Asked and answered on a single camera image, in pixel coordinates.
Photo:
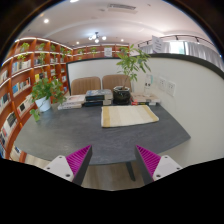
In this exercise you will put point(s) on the leafy plant in white pot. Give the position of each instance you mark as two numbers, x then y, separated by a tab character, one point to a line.
44	92

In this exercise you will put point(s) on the orange wooden bookshelf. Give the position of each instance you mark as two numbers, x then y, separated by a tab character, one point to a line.
28	60

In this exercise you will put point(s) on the green plant in black pot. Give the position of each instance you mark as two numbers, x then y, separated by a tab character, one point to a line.
132	61

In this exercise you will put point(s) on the ceiling chandelier lamp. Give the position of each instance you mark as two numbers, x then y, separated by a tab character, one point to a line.
97	38

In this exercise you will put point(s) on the white curtain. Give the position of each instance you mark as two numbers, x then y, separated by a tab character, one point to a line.
193	49

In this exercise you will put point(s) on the white wall socket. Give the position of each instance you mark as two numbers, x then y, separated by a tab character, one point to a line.
170	89

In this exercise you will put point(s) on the left tan chair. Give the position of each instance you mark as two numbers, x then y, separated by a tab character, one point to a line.
82	85

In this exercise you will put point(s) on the white book stack left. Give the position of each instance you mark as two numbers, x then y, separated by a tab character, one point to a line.
73	101

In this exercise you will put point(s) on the dark book stack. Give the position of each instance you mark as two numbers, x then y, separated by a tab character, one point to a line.
102	97

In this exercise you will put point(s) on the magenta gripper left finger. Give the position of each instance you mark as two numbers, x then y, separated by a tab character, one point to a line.
72	167

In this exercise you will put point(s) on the right tan chair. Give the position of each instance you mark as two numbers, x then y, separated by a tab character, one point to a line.
111	81

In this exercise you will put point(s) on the book stack right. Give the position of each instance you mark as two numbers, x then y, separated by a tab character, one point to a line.
139	99

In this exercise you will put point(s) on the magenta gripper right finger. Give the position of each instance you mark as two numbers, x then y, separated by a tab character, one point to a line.
154	167

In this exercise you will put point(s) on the white hanging sign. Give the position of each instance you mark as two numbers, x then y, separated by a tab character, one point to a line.
157	44

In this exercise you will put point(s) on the tan chair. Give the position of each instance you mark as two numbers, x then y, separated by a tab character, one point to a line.
111	81
82	85

